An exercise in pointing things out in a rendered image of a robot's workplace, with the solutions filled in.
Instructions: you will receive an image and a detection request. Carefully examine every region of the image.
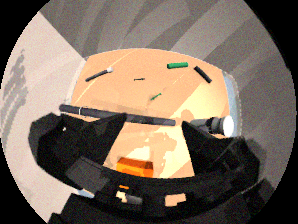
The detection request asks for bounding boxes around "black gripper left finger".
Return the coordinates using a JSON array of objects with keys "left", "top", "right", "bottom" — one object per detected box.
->
[{"left": 60, "top": 112, "right": 126, "bottom": 165}]

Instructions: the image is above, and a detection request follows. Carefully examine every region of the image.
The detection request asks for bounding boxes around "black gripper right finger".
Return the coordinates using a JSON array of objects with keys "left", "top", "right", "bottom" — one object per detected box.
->
[{"left": 181, "top": 120, "right": 245, "bottom": 176}]

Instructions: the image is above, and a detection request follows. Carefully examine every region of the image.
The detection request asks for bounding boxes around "green cylinder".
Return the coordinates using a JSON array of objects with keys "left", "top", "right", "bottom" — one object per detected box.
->
[{"left": 166, "top": 63, "right": 189, "bottom": 69}]

